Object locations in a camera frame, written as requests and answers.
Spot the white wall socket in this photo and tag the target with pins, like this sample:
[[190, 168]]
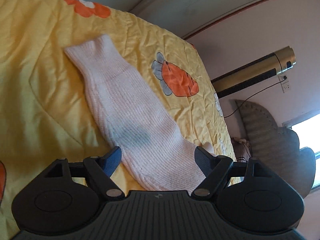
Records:
[[285, 85]]

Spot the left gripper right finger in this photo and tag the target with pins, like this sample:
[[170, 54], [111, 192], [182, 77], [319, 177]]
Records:
[[215, 169]]

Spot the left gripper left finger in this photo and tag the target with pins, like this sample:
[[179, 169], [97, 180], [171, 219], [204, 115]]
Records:
[[99, 171]]

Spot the yellow carrot print quilt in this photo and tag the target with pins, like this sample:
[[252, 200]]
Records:
[[44, 113]]

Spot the gold tower fan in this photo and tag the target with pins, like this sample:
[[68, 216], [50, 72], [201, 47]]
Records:
[[271, 65]]

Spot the pink knitted sweater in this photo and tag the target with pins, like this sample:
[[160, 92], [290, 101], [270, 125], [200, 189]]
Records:
[[131, 116]]

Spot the window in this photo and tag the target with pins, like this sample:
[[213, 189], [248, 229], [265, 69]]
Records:
[[306, 126]]

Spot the grey scalloped headboard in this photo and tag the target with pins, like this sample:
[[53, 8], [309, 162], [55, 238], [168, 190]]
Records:
[[278, 147]]

